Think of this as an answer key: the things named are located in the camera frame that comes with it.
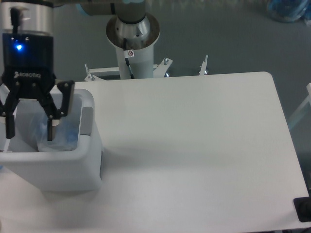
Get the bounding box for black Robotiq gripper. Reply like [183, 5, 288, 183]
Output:
[0, 33, 75, 141]

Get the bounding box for clear plastic water bottle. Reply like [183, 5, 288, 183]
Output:
[29, 113, 79, 152]

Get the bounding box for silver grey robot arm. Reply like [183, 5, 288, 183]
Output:
[0, 0, 152, 141]

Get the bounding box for white open trash can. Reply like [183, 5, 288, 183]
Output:
[0, 86, 104, 192]

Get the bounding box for blue object in far corner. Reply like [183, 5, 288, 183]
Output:
[266, 0, 310, 23]

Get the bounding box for black clamp at table corner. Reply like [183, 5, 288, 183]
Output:
[294, 197, 311, 222]

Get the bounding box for white metal base frame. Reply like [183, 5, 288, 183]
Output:
[84, 55, 209, 82]

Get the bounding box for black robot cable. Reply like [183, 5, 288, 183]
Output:
[122, 37, 135, 80]

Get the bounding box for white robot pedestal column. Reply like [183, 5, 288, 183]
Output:
[106, 13, 160, 67]

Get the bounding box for white frame at right edge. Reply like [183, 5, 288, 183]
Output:
[288, 83, 311, 130]

